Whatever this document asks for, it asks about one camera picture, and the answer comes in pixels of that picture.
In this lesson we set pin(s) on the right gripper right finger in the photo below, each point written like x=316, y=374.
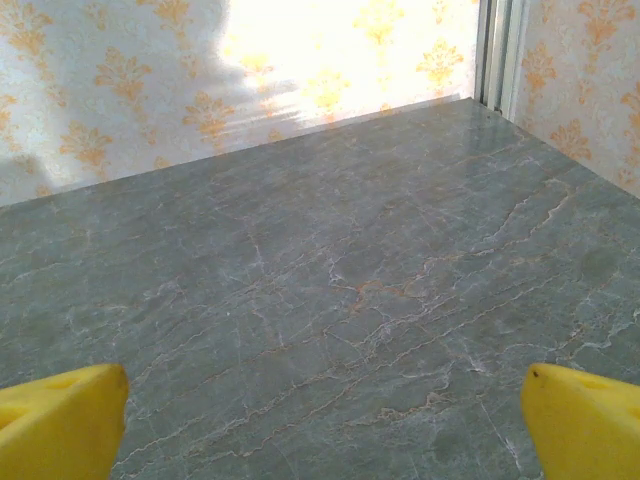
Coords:
x=585, y=430

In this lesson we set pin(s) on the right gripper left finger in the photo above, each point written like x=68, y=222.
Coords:
x=55, y=425

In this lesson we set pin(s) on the tall aluminium frame post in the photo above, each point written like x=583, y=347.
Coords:
x=500, y=50

